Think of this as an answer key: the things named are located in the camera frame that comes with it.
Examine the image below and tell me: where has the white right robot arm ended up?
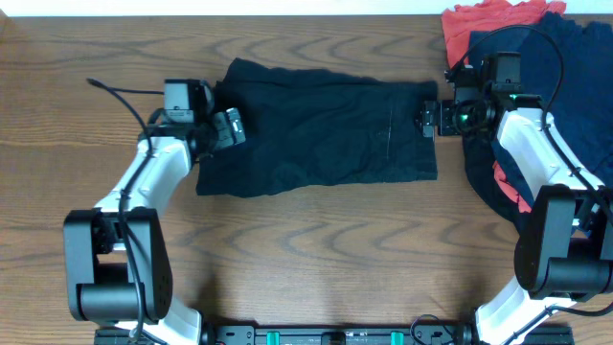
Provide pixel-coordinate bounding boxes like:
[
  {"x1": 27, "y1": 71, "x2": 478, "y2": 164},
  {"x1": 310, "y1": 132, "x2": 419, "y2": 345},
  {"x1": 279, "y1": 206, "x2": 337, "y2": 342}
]
[{"x1": 416, "y1": 94, "x2": 612, "y2": 344}]

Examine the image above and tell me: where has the black shorts white waistband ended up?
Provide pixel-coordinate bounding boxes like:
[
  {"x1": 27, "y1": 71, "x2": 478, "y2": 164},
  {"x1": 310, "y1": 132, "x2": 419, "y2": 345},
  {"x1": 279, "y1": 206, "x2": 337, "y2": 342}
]
[{"x1": 196, "y1": 58, "x2": 438, "y2": 197}]

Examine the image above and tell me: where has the black garment in pile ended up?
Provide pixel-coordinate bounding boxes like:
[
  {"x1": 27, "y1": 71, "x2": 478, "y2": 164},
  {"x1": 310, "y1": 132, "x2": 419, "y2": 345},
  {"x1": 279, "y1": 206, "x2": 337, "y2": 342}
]
[{"x1": 462, "y1": 135, "x2": 528, "y2": 232}]

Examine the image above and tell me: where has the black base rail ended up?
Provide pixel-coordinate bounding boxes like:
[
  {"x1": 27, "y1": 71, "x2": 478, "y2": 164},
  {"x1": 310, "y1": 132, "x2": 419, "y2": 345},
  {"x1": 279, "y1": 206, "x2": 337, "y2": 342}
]
[{"x1": 94, "y1": 324, "x2": 576, "y2": 345}]

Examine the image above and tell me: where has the red garment in pile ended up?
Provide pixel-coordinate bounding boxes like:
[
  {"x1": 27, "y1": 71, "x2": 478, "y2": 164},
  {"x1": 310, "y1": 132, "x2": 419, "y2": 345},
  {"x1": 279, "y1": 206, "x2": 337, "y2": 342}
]
[{"x1": 442, "y1": 0, "x2": 566, "y2": 215}]

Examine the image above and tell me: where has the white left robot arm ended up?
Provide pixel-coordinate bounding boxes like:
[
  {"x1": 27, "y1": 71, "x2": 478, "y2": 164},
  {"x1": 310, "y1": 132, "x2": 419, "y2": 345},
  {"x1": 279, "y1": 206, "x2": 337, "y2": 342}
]
[{"x1": 63, "y1": 108, "x2": 245, "y2": 344}]

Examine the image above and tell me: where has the navy blue garment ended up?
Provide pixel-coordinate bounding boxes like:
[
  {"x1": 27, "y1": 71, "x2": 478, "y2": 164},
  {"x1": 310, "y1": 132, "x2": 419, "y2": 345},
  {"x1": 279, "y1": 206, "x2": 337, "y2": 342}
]
[{"x1": 467, "y1": 13, "x2": 612, "y2": 202}]

